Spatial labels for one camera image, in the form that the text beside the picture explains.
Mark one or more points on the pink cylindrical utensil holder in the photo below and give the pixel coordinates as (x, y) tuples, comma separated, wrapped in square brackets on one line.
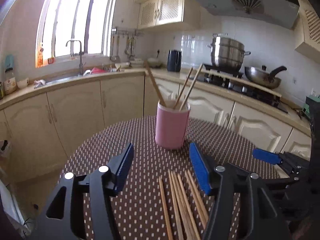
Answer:
[(171, 124)]

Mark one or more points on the pink item in sink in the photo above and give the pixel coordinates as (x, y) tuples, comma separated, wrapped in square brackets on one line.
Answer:
[(94, 70)]

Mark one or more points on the stainless steel steamer pot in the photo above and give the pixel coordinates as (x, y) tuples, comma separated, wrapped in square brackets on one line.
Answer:
[(226, 52)]

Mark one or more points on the dark blue electric kettle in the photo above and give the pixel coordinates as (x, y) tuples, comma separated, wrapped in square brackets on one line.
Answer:
[(174, 61)]

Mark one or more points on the grey range hood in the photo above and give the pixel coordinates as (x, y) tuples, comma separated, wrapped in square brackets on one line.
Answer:
[(278, 12)]

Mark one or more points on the green appliance on counter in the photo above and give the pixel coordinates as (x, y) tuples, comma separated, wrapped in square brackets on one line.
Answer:
[(310, 102)]

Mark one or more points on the wooden chopstick three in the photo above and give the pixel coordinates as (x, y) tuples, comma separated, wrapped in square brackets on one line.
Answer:
[(176, 210)]

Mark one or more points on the wooden chopstick nine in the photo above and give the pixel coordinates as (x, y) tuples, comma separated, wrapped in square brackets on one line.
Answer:
[(191, 86)]

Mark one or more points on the cream cabinets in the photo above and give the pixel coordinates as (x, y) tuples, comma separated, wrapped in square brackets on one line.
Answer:
[(168, 14), (45, 125)]

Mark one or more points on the cream upper cabinets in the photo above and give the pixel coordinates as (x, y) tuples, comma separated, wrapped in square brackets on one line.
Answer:
[(168, 14)]

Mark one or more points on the wooden chopstick five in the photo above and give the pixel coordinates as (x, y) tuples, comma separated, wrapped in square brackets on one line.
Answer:
[(175, 176)]

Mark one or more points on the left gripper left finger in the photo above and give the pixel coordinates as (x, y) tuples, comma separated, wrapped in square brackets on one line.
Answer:
[(63, 215)]

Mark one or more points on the wooden chopstick four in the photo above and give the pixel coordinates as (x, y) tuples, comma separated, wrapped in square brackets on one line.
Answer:
[(181, 207)]

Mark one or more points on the black gas stove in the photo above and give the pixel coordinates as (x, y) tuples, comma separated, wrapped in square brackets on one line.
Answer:
[(232, 80)]

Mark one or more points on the brown polka dot tablecloth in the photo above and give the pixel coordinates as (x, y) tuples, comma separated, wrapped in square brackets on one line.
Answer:
[(138, 209)]

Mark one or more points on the cream lower cabinets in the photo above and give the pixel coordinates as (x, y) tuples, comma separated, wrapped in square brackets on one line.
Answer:
[(45, 125)]

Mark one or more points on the kitchen window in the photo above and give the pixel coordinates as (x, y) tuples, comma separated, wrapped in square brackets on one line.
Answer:
[(70, 28)]

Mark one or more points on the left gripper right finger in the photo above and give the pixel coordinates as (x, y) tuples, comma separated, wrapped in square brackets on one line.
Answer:
[(259, 216)]

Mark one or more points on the steel wok black handle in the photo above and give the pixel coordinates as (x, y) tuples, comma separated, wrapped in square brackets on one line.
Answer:
[(263, 78)]

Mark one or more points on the wall utensil rack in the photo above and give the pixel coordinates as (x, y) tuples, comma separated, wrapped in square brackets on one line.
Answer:
[(125, 42)]

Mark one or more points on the wooden chopstick six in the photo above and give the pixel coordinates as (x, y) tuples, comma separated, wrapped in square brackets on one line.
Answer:
[(193, 227)]

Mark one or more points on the bottle with teal cap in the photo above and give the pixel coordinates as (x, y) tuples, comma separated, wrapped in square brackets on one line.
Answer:
[(10, 84)]

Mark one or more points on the wooden chopstick one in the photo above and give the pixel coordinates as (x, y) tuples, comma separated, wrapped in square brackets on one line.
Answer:
[(146, 65)]

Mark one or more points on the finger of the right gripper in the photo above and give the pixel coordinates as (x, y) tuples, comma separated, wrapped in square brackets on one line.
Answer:
[(266, 156)]

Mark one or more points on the wooden chopstick seven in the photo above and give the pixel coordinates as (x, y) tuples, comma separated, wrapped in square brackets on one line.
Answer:
[(195, 199)]

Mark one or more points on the stacked white dishes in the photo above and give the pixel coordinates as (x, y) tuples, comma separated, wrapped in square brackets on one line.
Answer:
[(139, 63)]

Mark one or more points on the wooden chopstick eight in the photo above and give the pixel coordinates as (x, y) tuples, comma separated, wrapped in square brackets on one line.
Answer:
[(199, 199)]

